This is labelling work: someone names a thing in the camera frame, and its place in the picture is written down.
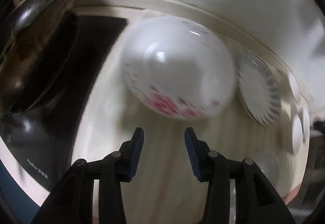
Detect plain white bowl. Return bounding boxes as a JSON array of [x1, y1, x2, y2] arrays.
[[291, 114, 303, 154]]

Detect white plate blue stripes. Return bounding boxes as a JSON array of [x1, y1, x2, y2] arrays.
[[237, 53, 281, 126]]

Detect blue cabinet front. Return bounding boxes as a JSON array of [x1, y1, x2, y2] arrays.
[[1, 163, 40, 223]]

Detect black induction cooktop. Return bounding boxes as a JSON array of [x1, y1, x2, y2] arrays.
[[1, 12, 127, 191]]

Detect white bowl blue rim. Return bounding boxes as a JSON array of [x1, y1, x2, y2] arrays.
[[301, 106, 310, 143]]

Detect white bowl dark rim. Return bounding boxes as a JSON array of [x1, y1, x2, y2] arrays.
[[286, 71, 301, 103]]

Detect black frying pan with food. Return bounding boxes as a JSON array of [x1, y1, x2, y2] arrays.
[[1, 0, 75, 115]]

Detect white plate pink flowers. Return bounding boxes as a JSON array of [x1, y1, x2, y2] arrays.
[[121, 16, 236, 120]]

